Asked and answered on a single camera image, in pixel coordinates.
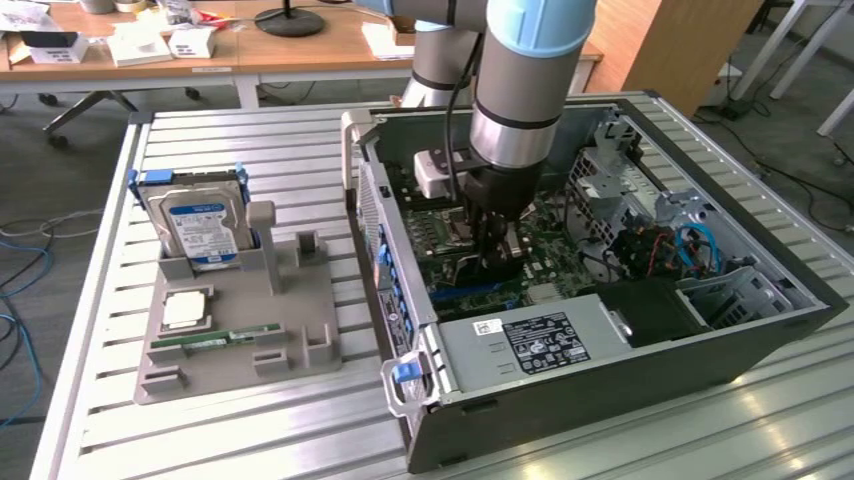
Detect green motherboard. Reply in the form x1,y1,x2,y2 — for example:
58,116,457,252
398,182,606,324

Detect blue expansion slot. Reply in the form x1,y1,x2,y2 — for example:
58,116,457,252
430,283,506,304

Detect grey power supply unit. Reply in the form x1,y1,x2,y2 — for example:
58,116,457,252
426,293,633,396

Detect black connector bundle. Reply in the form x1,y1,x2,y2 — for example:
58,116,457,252
603,225,675,282

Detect black round stand base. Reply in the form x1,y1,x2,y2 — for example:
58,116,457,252
252,0,327,39

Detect blue data wire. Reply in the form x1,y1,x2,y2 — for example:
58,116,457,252
671,222,730,279

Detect wooden desk white frame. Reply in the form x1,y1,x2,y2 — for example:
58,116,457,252
0,0,262,109
236,0,606,109

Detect black camera cable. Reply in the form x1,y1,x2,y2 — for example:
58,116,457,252
445,29,486,174

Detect silver CPU chip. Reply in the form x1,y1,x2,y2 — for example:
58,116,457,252
162,293,207,331

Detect wooden cabinet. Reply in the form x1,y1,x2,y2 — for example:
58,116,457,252
586,0,766,116

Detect CPU socket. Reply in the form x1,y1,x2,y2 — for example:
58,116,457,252
442,202,473,247

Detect red wire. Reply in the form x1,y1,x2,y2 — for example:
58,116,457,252
650,232,671,277

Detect printed paper sheets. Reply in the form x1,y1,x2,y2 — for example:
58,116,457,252
0,9,55,34

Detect office chair base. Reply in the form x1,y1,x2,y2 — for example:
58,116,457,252
39,89,202,149

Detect low metal disk bay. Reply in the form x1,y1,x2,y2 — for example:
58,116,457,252
674,264,802,329

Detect white floor cable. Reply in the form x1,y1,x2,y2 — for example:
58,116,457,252
0,208,106,240

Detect green RAM stick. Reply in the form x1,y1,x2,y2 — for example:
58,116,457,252
150,324,282,350

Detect hard disk blue carrier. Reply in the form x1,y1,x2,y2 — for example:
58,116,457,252
126,167,259,274

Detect tall metal disk bay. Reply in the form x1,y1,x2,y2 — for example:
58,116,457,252
565,117,713,246

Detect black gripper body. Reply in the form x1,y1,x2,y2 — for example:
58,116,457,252
463,162,543,224

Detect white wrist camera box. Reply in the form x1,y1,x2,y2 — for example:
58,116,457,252
411,148,467,200

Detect open white box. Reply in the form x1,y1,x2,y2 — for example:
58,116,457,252
106,22,175,68

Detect white booklet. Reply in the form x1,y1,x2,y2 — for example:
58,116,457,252
362,22,419,61

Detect white table frame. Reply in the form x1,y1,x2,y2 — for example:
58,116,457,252
730,0,854,137

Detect black plastic shroud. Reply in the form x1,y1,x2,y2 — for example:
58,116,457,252
595,276,714,350

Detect grey plastic parts rack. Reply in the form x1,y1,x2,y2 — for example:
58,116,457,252
132,199,346,407

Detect white labelled box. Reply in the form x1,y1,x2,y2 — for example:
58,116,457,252
168,27,219,60

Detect open black PC case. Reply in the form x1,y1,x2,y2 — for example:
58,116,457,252
339,89,853,475

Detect blue floor cable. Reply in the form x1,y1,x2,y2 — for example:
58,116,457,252
0,239,52,429

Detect white box black lid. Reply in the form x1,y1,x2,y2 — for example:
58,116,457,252
19,30,91,65

